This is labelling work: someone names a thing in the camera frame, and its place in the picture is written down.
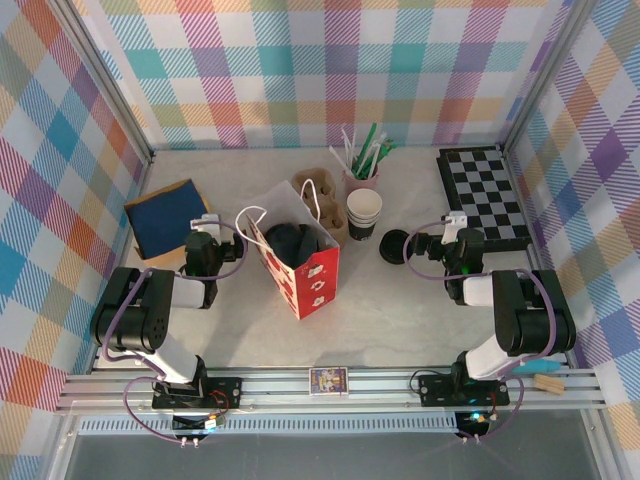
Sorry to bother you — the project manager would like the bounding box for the red white paper bag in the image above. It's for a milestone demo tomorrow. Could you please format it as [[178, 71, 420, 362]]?
[[234, 178, 342, 321]]

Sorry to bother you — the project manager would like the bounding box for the black plastic cup lid stack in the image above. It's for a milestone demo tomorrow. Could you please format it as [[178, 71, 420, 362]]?
[[378, 228, 416, 265]]

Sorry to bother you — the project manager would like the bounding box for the blue paper napkin stack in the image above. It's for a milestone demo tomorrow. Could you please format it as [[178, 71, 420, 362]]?
[[124, 182, 210, 261]]

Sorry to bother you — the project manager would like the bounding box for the stack of paper cups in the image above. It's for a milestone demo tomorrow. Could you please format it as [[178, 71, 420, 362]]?
[[346, 189, 384, 221]]

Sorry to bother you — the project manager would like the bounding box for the black grey chessboard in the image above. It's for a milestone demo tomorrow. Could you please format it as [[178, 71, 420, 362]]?
[[437, 145, 534, 254]]

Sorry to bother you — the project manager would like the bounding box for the pink straw holder cup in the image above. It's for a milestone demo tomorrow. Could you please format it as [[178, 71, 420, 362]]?
[[342, 167, 380, 194]]

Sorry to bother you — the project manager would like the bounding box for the brown pulp cup carrier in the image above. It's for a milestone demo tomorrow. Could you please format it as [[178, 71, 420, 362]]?
[[291, 169, 350, 247]]

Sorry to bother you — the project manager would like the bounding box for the white wrapped drinking straw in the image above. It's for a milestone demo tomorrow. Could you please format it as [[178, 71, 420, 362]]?
[[340, 126, 359, 169], [328, 145, 352, 175], [369, 130, 389, 166]]

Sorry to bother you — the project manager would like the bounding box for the small wooden block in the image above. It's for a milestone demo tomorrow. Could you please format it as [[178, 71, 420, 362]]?
[[532, 373, 565, 396]]

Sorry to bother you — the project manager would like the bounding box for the playing card box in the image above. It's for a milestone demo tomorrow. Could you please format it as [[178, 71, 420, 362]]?
[[308, 366, 349, 397]]

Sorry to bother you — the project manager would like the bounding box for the small controller board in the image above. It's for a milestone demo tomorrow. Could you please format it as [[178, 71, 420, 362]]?
[[454, 409, 492, 437], [171, 412, 225, 433]]

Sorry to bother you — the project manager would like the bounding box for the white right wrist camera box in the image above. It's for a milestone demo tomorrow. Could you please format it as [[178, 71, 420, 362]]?
[[443, 211, 471, 242]]

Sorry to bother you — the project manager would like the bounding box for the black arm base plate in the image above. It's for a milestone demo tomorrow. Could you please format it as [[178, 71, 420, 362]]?
[[417, 372, 511, 407], [151, 376, 244, 410]]

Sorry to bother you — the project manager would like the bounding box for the wide aluminium frame rail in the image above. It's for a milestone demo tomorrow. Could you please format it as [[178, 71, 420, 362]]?
[[54, 366, 609, 415]]

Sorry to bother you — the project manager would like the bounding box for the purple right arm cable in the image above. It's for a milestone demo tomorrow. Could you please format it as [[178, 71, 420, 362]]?
[[403, 222, 559, 444]]

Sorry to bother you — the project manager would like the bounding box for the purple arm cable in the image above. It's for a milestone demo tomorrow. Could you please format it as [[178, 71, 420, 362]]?
[[403, 222, 559, 444], [102, 222, 249, 444]]

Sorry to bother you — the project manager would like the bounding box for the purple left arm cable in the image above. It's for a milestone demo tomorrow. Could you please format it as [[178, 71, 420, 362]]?
[[102, 222, 249, 444]]

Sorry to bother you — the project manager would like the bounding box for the grey slotted cable duct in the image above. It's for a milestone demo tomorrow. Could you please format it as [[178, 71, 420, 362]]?
[[74, 417, 464, 435]]

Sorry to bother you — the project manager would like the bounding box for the aluminium frame post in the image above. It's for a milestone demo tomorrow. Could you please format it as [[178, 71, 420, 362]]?
[[498, 0, 599, 159], [49, 0, 157, 166]]

